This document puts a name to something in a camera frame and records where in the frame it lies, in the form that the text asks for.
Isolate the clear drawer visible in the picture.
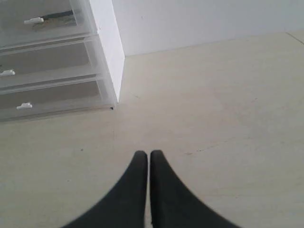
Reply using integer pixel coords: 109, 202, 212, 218
0, 79, 115, 121
0, 0, 95, 48
0, 36, 102, 88

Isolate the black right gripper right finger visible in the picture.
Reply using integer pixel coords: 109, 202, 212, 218
150, 150, 238, 228

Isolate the white plastic drawer cabinet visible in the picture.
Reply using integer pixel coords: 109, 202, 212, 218
0, 0, 126, 123

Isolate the clear bottom drawer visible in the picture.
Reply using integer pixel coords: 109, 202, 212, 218
0, 79, 115, 121

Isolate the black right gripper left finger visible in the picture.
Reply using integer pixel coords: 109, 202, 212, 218
64, 151, 148, 228

